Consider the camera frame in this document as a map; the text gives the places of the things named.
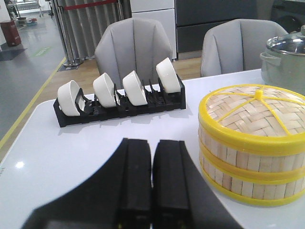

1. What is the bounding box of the bamboo steamer tray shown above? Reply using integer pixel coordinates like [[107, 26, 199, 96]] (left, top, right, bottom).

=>
[[199, 153, 305, 207], [198, 126, 305, 185]]

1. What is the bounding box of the black bowl rack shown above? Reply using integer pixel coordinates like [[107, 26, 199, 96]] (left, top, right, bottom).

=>
[[53, 73, 187, 128]]

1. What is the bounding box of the grey electric cooking pot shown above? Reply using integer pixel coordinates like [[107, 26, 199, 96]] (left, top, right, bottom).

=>
[[260, 52, 305, 95]]

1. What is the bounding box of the red bin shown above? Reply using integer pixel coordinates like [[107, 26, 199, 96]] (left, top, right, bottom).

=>
[[0, 20, 21, 47]]

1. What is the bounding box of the right grey chair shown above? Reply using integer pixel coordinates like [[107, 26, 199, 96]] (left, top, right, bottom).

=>
[[201, 19, 288, 77]]

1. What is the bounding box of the woven bamboo steamer lid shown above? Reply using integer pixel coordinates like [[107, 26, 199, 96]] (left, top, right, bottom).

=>
[[198, 84, 305, 156]]

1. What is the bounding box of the left grey chair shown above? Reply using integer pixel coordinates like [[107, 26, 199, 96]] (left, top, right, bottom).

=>
[[95, 18, 172, 89]]

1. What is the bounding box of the grey chair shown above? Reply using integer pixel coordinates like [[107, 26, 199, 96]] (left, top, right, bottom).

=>
[[95, 18, 172, 89], [201, 19, 288, 77]]

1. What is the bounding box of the white bowl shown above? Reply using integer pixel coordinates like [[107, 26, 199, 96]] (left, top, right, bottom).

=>
[[57, 80, 80, 116], [122, 71, 148, 106], [156, 57, 180, 93], [93, 73, 116, 108]]

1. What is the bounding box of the white refrigerator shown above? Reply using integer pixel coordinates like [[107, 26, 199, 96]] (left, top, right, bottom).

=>
[[130, 0, 177, 60]]

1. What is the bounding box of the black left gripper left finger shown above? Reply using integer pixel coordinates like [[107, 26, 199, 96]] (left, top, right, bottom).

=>
[[22, 138, 152, 229]]

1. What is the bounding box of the glass pot lid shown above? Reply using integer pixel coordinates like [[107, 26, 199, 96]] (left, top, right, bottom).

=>
[[266, 25, 305, 55]]

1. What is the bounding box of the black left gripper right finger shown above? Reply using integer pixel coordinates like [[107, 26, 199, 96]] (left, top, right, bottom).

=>
[[152, 140, 241, 229]]

